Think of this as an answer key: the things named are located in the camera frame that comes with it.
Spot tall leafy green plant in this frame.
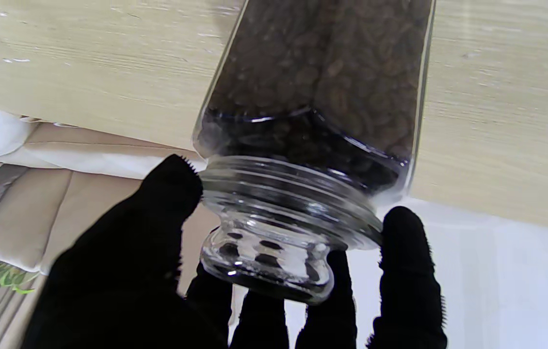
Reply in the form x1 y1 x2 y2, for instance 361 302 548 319
0 250 39 349

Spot beige sofa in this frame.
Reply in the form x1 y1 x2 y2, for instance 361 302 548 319
0 121 216 296

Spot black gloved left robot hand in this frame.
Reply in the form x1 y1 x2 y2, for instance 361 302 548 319
22 154 449 349

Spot glass jar of coffee beans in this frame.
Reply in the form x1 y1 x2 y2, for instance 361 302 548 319
193 0 435 204

